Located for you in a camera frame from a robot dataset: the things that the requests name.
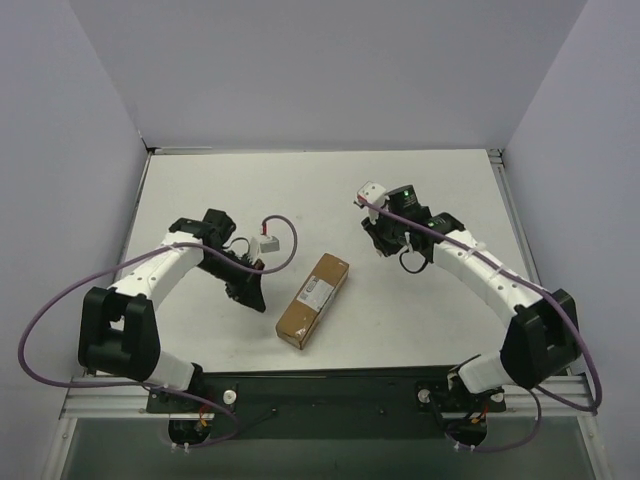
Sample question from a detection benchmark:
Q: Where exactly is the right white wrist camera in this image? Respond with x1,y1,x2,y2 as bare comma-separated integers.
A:
355,181,388,225

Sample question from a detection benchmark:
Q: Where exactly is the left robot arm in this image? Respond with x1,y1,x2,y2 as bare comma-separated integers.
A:
78,209,266,412

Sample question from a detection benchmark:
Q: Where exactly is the aluminium front rail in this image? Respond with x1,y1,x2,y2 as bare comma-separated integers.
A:
60,375,592,420

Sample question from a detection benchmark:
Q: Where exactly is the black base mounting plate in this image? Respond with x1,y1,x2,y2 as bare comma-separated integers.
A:
146,366,506,440

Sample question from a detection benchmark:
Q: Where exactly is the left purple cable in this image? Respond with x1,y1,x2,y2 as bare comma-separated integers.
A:
18,214,300,448

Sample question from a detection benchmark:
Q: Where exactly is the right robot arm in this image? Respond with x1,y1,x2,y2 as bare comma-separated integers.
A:
355,182,582,396

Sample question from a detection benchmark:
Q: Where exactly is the brown cardboard express box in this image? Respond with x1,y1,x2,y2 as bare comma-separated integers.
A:
275,253,350,350

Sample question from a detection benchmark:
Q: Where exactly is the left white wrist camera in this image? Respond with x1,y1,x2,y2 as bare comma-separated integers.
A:
248,234,280,261

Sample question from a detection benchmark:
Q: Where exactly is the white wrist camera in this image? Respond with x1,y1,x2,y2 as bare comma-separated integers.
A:
248,234,280,261
355,181,388,225

